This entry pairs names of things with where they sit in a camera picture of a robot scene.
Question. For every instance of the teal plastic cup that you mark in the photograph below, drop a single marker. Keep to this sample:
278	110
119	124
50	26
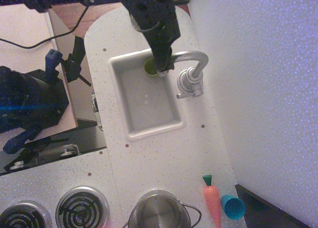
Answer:
233	207

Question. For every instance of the orange toy carrot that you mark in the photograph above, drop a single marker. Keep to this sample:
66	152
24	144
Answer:
212	198

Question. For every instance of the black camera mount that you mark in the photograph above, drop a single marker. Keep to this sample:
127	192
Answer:
28	100

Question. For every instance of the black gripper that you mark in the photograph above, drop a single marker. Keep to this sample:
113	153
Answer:
157	21

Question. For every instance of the green plastic cup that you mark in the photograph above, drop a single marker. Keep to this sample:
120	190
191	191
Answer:
150	67

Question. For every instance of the right stove burner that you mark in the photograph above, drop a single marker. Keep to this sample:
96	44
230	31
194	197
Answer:
82	207

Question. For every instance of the silver toy faucet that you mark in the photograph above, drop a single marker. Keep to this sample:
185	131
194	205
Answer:
190	80

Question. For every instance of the left stove burner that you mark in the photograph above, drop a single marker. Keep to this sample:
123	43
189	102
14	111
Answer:
26	214

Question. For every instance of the white toy kitchen counter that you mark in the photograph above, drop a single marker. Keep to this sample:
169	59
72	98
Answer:
154	141

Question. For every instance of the blue clamp upper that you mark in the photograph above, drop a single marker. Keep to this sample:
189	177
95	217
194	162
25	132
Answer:
52	60

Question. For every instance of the stove burner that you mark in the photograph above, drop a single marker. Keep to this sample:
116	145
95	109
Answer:
26	214
82	207

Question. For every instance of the blue clamp lower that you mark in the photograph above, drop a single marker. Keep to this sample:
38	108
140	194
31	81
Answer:
16	143

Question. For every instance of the silver metal pot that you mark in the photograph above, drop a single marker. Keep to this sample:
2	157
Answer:
162	209

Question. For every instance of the blue clamp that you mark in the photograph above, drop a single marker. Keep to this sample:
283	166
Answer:
52	60
16	143

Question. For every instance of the white toy sink basin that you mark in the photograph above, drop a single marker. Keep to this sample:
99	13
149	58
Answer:
147	105

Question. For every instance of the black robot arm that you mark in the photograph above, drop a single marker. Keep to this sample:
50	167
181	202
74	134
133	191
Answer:
43	5

